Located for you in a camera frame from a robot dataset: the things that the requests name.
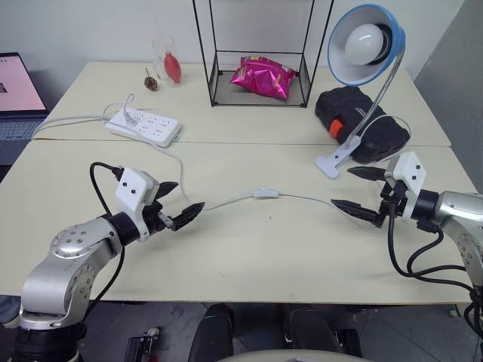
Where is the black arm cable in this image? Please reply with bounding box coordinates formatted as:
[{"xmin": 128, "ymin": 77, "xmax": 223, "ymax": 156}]
[
  {"xmin": 89, "ymin": 161, "xmax": 126, "ymax": 305},
  {"xmin": 386, "ymin": 210, "xmax": 483, "ymax": 342}
]

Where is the pink foil snack bag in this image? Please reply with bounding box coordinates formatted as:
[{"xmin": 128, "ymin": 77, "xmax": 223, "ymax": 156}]
[{"xmin": 230, "ymin": 55, "xmax": 297, "ymax": 103}]

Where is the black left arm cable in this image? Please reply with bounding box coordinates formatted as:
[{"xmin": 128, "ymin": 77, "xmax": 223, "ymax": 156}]
[{"xmin": 89, "ymin": 161, "xmax": 126, "ymax": 305}]

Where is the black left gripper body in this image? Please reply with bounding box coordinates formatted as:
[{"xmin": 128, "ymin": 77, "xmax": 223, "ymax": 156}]
[{"xmin": 144, "ymin": 199, "xmax": 177, "ymax": 238}]

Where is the white power strip cable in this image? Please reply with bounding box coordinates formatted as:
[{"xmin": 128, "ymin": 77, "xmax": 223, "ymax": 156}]
[{"xmin": 31, "ymin": 114, "xmax": 114, "ymax": 140}]

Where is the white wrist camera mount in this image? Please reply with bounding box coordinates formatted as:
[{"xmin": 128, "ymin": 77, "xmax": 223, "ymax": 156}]
[
  {"xmin": 383, "ymin": 151, "xmax": 428, "ymax": 220},
  {"xmin": 114, "ymin": 167, "xmax": 162, "ymax": 243}
]

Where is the dark rounded shape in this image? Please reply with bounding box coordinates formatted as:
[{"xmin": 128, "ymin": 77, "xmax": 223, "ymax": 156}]
[
  {"xmin": 187, "ymin": 302, "xmax": 235, "ymax": 362},
  {"xmin": 289, "ymin": 308, "xmax": 340, "ymax": 356}
]

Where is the pale curved robot torso rim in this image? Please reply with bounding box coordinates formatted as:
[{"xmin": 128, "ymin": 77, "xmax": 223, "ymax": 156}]
[{"xmin": 214, "ymin": 348, "xmax": 375, "ymax": 362}]

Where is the white lamp power cord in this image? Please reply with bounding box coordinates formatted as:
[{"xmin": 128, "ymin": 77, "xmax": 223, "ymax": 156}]
[{"xmin": 103, "ymin": 93, "xmax": 413, "ymax": 212}]

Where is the red teardrop ornament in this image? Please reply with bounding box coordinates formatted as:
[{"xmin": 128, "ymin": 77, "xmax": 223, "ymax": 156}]
[{"xmin": 162, "ymin": 51, "xmax": 184, "ymax": 86}]

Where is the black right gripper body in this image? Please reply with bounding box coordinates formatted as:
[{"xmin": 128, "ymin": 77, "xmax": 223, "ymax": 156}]
[{"xmin": 375, "ymin": 179, "xmax": 411, "ymax": 229}]

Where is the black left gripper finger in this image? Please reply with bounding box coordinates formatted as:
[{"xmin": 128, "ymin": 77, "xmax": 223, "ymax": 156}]
[
  {"xmin": 171, "ymin": 201, "xmax": 206, "ymax": 232},
  {"xmin": 155, "ymin": 181, "xmax": 180, "ymax": 201}
]

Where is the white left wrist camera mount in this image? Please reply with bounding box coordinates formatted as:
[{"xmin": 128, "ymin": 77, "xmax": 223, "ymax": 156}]
[{"xmin": 114, "ymin": 167, "xmax": 162, "ymax": 243}]

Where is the black tool case orange latch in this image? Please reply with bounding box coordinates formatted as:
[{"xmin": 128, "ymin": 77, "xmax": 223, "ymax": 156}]
[{"xmin": 314, "ymin": 86, "xmax": 413, "ymax": 164}]

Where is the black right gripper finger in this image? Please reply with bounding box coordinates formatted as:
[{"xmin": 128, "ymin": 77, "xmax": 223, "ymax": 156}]
[
  {"xmin": 346, "ymin": 165, "xmax": 386, "ymax": 182},
  {"xmin": 330, "ymin": 198, "xmax": 381, "ymax": 228}
]

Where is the white inline cord switch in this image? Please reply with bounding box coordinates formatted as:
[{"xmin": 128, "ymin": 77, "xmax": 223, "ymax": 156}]
[{"xmin": 253, "ymin": 186, "xmax": 281, "ymax": 200}]

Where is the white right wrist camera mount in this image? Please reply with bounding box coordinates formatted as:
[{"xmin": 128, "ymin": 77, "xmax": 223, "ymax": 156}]
[{"xmin": 383, "ymin": 151, "xmax": 428, "ymax": 220}]

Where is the open laptop computer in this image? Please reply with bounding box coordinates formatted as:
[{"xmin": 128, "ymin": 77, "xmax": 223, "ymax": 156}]
[{"xmin": 0, "ymin": 51, "xmax": 51, "ymax": 167}]

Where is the black wire frame rack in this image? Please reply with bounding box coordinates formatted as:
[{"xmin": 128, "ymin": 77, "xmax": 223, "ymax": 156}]
[{"xmin": 192, "ymin": 0, "xmax": 335, "ymax": 109}]

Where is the blue gooseneck clamp desk lamp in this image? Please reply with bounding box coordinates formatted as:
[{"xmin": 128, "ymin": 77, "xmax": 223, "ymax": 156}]
[{"xmin": 314, "ymin": 3, "xmax": 408, "ymax": 179}]

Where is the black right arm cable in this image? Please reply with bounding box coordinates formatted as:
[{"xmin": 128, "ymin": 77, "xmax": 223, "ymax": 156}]
[{"xmin": 386, "ymin": 210, "xmax": 483, "ymax": 342}]

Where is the clear glass cup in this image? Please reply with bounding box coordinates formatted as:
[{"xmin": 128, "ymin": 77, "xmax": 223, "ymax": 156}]
[{"xmin": 151, "ymin": 35, "xmax": 179, "ymax": 83}]

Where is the small brown spinning top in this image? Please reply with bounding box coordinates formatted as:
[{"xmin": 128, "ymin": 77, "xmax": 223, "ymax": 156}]
[{"xmin": 144, "ymin": 67, "xmax": 160, "ymax": 92}]

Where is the white power strip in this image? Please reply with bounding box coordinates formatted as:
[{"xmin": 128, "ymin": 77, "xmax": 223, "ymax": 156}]
[{"xmin": 104, "ymin": 106, "xmax": 183, "ymax": 149}]

